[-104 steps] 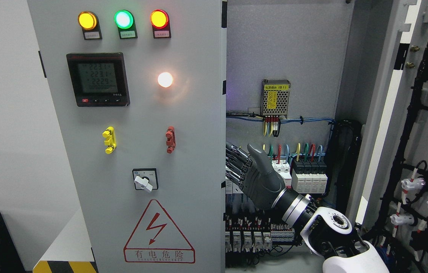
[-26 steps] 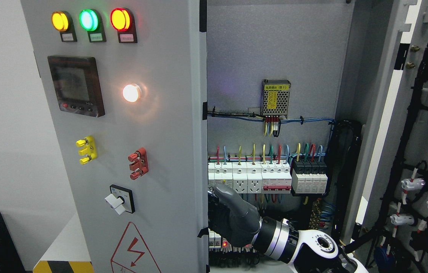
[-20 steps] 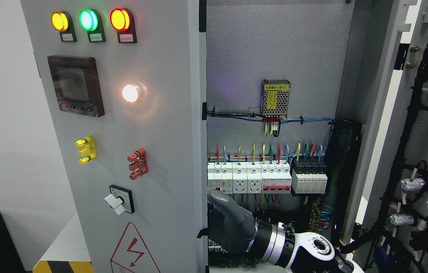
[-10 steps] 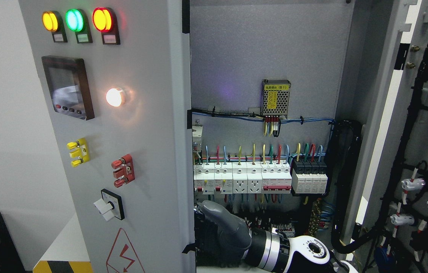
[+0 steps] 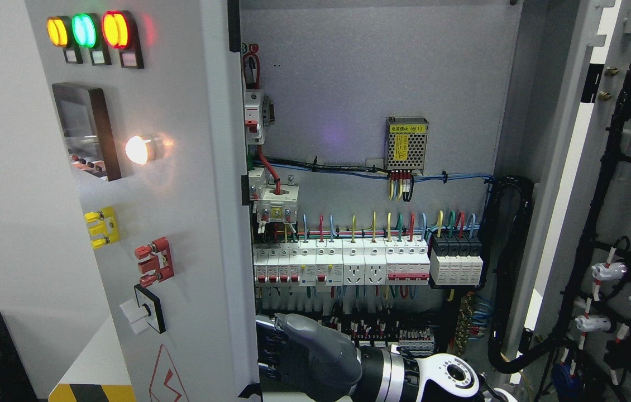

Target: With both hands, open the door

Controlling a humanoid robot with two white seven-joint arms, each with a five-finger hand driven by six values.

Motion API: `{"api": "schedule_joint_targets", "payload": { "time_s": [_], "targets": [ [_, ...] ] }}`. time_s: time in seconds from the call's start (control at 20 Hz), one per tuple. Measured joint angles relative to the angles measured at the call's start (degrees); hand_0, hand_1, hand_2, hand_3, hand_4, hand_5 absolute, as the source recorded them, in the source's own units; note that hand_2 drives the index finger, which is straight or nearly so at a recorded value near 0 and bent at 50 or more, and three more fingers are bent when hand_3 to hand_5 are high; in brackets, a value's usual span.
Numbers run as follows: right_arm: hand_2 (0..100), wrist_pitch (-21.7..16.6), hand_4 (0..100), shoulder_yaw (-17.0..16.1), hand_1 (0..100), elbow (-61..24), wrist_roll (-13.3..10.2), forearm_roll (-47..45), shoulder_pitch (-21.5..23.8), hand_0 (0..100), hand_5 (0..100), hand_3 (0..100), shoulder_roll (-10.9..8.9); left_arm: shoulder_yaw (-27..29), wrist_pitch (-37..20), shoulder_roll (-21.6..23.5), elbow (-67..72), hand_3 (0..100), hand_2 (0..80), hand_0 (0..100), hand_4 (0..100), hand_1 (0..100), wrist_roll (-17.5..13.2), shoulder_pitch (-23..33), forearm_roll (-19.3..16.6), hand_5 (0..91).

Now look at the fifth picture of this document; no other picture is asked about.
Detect brass busbar right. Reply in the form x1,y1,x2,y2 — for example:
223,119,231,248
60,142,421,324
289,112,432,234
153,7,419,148
452,292,474,356

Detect white current transformers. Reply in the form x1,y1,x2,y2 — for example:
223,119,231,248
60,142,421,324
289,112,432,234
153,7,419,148
247,167,300,233

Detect perforated metal power supply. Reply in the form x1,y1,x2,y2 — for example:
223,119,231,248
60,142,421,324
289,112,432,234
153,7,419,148
384,116,429,171

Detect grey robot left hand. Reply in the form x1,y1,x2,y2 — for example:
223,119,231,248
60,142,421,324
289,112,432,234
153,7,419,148
255,313,362,401

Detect red indicator lamp left door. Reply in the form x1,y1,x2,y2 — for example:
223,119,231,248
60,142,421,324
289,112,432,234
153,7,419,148
102,10,130,49

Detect yellow indicator lamp left door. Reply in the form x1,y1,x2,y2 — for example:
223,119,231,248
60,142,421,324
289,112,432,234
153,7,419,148
46,16,71,48

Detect black digital power meter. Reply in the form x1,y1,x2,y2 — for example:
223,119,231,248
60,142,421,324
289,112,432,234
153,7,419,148
52,82,122,181

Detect green indicator lamp left door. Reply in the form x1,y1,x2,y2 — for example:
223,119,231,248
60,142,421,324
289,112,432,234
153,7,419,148
72,13,98,49

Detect grey cabinet door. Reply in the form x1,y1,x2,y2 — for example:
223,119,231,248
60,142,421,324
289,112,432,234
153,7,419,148
489,1,631,401
25,1,257,401

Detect white rotary selector switch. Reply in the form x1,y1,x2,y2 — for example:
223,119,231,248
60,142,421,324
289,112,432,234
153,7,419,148
119,284,166,335

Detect black right cable conduit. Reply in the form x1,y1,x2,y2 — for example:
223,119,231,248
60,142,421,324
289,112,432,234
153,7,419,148
483,176,565,375

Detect white indicator lamp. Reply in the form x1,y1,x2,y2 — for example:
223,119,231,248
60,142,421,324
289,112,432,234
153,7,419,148
124,134,168,165

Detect yellow terminal connector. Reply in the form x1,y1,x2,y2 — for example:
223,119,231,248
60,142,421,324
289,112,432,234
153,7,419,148
84,206,121,250

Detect red electric hazard warning sticker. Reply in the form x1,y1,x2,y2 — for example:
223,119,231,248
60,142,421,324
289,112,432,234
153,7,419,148
148,345,189,401

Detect lower relay terminal row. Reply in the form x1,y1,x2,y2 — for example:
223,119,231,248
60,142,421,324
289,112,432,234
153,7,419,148
317,315,439,358

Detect red white main breaker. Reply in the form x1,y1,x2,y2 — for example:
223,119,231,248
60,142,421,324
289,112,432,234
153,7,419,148
243,89,275,145

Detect black white surge protector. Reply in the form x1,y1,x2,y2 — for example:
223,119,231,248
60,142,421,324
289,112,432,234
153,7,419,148
429,235,484,289

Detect red terminal connector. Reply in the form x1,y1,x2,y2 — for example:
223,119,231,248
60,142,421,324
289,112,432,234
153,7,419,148
134,237,174,288

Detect white socket breaker row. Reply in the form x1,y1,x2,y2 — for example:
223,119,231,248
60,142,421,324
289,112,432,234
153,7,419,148
252,237,430,291

